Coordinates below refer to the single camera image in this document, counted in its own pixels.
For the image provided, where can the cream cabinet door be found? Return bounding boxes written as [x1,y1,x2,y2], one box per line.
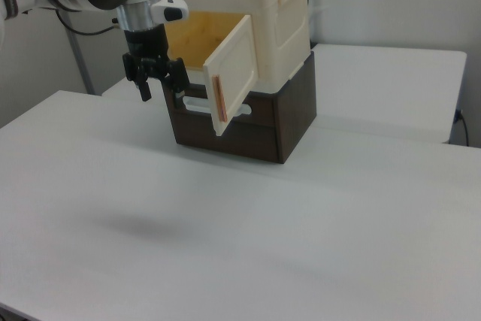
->
[203,14,260,138]

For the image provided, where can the orange door handle strip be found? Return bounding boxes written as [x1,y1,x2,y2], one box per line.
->
[211,75,230,124]

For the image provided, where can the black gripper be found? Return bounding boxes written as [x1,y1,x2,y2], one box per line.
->
[122,24,190,102]

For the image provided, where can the black wall cable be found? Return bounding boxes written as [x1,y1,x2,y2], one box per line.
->
[454,108,470,147]

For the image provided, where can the white drawer handle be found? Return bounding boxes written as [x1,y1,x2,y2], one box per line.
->
[180,94,253,117]

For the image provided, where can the grey metal post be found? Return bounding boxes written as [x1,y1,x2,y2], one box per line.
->
[66,29,95,95]

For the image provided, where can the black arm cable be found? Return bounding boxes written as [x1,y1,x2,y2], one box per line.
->
[55,8,126,37]

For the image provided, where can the cream plastic cabinet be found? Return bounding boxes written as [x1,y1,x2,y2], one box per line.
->
[154,0,312,93]

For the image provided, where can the dark brown drawer unit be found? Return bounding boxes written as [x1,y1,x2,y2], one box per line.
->
[163,50,319,165]

